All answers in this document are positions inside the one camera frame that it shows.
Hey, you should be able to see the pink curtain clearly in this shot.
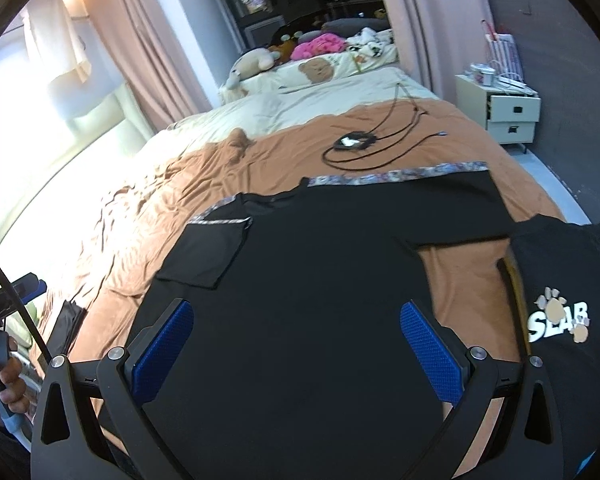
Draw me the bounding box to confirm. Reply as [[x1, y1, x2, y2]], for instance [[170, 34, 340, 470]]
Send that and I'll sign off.
[[369, 0, 457, 105], [86, 0, 217, 135]]

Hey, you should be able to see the white hanging towel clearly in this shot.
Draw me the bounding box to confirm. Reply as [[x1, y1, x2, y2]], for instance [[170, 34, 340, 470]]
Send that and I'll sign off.
[[21, 0, 94, 87]]

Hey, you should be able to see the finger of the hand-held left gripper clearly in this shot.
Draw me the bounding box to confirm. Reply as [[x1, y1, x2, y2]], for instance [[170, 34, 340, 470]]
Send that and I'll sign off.
[[11, 272, 47, 307]]

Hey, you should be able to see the pink plush toy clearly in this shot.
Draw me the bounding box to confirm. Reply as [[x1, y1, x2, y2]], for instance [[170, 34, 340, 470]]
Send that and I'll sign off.
[[290, 33, 349, 62]]

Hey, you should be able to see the cream plush toy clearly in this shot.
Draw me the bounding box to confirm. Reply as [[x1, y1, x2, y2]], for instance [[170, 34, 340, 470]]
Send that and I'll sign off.
[[224, 46, 277, 90]]

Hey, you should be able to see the cream duvet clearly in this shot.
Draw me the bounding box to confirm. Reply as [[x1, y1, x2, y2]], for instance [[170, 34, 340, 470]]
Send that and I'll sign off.
[[140, 62, 443, 161]]

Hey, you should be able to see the black printed t-shirt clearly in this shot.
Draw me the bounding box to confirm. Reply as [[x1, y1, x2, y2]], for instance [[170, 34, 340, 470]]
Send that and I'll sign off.
[[507, 214, 600, 480]]

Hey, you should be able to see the white padded bench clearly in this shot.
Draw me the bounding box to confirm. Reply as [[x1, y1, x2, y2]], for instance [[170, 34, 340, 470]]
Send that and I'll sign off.
[[0, 80, 157, 281]]

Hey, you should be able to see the small black device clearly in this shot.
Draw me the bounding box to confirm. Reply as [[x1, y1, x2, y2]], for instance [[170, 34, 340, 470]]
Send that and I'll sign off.
[[332, 131, 374, 152]]

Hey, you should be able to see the striped gift bag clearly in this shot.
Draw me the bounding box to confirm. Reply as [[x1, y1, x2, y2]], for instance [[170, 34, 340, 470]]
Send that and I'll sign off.
[[484, 19, 524, 79]]

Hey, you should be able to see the black shirt with patterned trim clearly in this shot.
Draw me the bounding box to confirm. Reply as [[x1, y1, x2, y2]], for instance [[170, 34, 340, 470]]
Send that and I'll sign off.
[[140, 161, 513, 480]]

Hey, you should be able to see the black cable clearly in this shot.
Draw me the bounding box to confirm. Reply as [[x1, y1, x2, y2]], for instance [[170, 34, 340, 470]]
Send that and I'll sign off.
[[322, 84, 450, 169]]

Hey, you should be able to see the person's left hand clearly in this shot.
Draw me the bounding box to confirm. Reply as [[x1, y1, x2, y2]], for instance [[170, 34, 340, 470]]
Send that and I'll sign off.
[[0, 336, 32, 416]]

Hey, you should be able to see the bear print pillow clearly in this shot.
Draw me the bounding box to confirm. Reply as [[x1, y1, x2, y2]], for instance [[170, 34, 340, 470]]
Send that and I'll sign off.
[[272, 45, 401, 93]]

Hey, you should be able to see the small white container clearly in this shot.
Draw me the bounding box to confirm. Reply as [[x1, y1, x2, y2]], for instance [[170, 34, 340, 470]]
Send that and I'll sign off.
[[470, 62, 498, 87]]

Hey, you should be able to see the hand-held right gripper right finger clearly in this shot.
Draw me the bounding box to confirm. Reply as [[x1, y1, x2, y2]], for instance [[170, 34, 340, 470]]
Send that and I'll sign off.
[[399, 300, 568, 480]]

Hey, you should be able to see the black and white plush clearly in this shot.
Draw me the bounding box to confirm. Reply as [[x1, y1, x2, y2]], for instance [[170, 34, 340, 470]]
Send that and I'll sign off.
[[347, 27, 397, 58]]

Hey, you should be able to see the brown blanket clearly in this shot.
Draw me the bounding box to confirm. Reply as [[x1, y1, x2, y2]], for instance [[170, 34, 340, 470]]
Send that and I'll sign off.
[[37, 97, 573, 480]]

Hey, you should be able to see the dark cloth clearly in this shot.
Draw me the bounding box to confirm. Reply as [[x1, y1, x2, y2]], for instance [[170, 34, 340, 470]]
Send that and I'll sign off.
[[39, 300, 89, 362]]

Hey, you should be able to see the thin black cord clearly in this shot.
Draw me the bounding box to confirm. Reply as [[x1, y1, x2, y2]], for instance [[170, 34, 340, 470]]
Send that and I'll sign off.
[[0, 236, 55, 365]]

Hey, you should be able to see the person's dark clothing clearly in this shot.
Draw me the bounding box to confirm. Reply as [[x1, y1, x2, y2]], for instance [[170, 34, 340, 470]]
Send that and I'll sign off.
[[0, 410, 35, 480]]

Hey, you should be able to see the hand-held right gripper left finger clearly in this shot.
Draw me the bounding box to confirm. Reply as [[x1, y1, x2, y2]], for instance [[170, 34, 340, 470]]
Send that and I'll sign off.
[[30, 297, 196, 480]]

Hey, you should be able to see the grey pillow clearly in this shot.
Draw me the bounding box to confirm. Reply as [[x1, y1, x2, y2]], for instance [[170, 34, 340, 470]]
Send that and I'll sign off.
[[319, 18, 390, 37]]

